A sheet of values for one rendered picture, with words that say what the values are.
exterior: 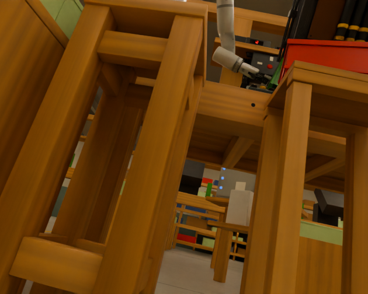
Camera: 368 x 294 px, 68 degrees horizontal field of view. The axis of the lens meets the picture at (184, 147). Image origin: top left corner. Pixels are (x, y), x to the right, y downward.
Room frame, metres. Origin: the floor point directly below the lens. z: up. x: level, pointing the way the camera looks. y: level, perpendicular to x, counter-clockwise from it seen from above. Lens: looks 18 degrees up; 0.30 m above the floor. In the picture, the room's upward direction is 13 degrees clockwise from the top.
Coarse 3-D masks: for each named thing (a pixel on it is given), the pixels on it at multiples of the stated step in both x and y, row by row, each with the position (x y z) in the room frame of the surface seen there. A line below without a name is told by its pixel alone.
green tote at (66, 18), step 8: (40, 0) 0.63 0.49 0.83; (48, 0) 0.65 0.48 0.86; (56, 0) 0.67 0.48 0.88; (64, 0) 0.69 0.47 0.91; (72, 0) 0.72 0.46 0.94; (48, 8) 0.66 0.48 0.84; (56, 8) 0.68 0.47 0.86; (64, 8) 0.70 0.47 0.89; (72, 8) 0.73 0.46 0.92; (80, 8) 0.75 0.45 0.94; (56, 16) 0.69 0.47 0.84; (64, 16) 0.72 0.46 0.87; (72, 16) 0.74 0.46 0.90; (64, 24) 0.73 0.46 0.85; (72, 24) 0.75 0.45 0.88; (64, 32) 0.74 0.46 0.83; (72, 32) 0.77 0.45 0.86
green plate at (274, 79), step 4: (280, 64) 1.14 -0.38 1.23; (276, 68) 1.20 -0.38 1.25; (280, 68) 1.15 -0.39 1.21; (276, 72) 1.14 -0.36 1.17; (272, 76) 1.22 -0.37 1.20; (276, 76) 1.15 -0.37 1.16; (272, 80) 1.14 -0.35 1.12; (276, 80) 1.15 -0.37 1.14; (268, 84) 1.25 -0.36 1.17; (276, 84) 1.15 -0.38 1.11
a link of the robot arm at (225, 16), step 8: (224, 8) 1.10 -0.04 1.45; (232, 8) 1.11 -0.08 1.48; (224, 16) 1.12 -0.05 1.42; (232, 16) 1.13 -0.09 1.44; (224, 24) 1.14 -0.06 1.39; (232, 24) 1.15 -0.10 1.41; (224, 32) 1.17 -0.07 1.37; (232, 32) 1.19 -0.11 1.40; (224, 40) 1.26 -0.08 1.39; (232, 40) 1.25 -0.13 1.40; (224, 48) 1.30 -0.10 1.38; (232, 48) 1.29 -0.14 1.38
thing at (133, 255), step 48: (96, 48) 0.57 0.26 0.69; (144, 48) 0.56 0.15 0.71; (192, 48) 0.53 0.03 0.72; (48, 96) 0.57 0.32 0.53; (144, 96) 0.80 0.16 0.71; (192, 96) 0.76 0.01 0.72; (48, 144) 0.56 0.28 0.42; (96, 144) 0.80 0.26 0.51; (144, 144) 0.53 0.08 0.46; (48, 192) 0.60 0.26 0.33; (96, 192) 0.85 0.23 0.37; (144, 192) 0.53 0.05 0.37; (0, 240) 0.56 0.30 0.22; (48, 240) 0.60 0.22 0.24; (144, 240) 0.53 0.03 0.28; (0, 288) 0.57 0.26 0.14; (48, 288) 0.80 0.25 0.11; (96, 288) 0.54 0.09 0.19; (144, 288) 0.77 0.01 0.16
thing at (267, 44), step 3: (249, 39) 1.43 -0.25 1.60; (252, 39) 1.43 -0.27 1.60; (255, 39) 1.43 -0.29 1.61; (258, 39) 1.43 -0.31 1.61; (246, 42) 1.43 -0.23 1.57; (249, 42) 1.43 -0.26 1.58; (252, 42) 1.43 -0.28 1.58; (255, 42) 1.43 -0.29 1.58; (258, 42) 1.43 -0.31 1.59; (261, 42) 1.43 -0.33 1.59; (264, 42) 1.43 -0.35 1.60; (267, 42) 1.42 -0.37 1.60; (270, 42) 1.42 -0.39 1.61; (261, 45) 1.43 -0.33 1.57; (264, 45) 1.43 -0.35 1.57; (267, 45) 1.42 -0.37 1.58
